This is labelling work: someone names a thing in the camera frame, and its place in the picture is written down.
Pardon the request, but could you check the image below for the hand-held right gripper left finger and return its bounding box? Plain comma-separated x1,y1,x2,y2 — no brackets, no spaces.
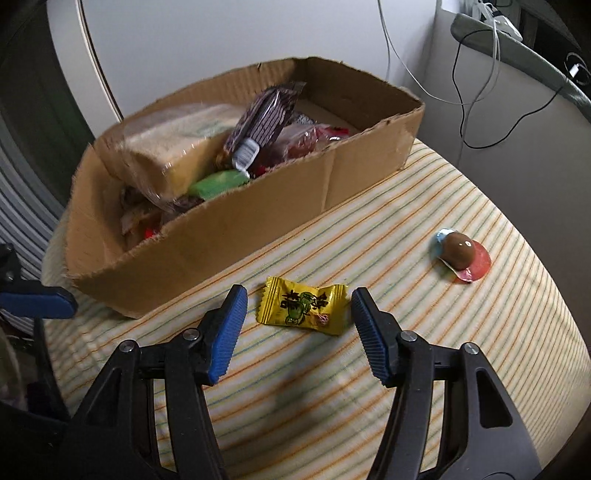
60,284,249,480

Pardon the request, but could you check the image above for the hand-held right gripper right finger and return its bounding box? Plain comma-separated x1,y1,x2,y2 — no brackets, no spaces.
351,286,542,480

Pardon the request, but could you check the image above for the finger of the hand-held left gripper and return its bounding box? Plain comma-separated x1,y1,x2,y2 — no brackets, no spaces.
0,285,78,320
32,318,71,422

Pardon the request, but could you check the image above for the yellow candy packet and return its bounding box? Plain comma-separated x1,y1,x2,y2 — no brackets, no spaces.
255,276,349,337

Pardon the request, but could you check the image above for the cardboard box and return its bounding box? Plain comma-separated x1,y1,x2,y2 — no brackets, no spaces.
62,56,426,320

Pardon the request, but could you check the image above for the green candy packet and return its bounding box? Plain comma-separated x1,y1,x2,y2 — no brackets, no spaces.
187,169,250,200

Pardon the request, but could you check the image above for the clear bag of bread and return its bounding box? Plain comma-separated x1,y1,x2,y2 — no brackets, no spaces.
95,104,250,204

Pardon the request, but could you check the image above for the clear red-sealed dried fruit packet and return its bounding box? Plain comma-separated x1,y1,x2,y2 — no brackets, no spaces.
272,121,352,163

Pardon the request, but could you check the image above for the black patterned snack packet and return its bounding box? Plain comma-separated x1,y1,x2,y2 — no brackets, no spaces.
223,82,308,172

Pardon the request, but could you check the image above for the grey ribbed panel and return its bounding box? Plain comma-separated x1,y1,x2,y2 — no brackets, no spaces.
0,108,95,282

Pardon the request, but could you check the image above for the foil-wrapped chocolate ball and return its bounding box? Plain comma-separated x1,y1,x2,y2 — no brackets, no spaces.
431,227,491,283

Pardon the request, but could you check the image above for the white power strip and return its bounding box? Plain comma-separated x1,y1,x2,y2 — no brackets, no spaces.
462,0,525,40

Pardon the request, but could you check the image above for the white cable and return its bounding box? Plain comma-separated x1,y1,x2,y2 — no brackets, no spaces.
378,0,502,105

